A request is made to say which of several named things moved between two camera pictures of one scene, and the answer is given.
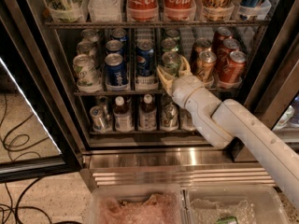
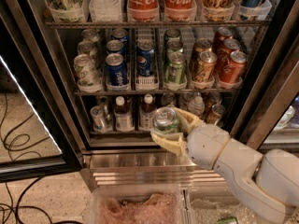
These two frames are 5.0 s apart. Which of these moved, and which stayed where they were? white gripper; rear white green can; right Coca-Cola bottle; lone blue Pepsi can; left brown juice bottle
Moved: white gripper
Stayed: left brown juice bottle; lone blue Pepsi can; right Coca-Cola bottle; rear white green can
